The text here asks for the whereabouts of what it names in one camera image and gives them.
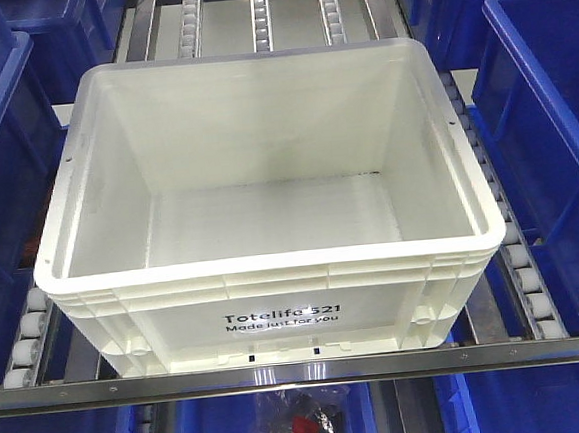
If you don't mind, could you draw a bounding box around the white plastic tote bin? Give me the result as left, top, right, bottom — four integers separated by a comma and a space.
34, 38, 506, 378

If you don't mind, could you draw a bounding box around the blue bin lower middle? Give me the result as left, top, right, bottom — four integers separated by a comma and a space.
175, 383, 378, 433

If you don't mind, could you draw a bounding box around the blue bin right shelf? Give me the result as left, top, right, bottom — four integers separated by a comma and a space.
472, 0, 579, 334

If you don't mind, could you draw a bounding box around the blue bin shelf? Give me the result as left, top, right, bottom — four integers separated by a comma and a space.
472, 0, 579, 334
0, 0, 88, 389

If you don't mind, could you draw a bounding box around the blue bin lower right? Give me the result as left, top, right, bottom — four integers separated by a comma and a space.
433, 363, 579, 433

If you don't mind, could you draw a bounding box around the blue bin back left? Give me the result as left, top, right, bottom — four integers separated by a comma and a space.
0, 0, 127, 105

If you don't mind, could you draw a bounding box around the blue bin left shelf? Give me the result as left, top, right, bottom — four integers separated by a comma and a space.
0, 0, 88, 389

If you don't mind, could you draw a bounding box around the roller track back right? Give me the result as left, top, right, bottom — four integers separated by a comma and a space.
318, 0, 347, 46

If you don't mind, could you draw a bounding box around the roller track back left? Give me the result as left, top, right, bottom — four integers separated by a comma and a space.
177, 0, 203, 59

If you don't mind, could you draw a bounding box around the plastic bag of parts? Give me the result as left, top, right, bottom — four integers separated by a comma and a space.
251, 386, 348, 433

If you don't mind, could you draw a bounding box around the roller track back middle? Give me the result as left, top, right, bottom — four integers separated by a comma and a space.
249, 0, 273, 53

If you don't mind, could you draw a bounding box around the right white roller track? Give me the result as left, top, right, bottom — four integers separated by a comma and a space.
441, 65, 569, 347

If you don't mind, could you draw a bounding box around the white roller track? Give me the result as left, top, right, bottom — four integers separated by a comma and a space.
441, 65, 569, 347
1, 286, 53, 390

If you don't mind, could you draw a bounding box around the left white roller track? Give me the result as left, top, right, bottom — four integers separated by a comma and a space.
1, 286, 53, 390

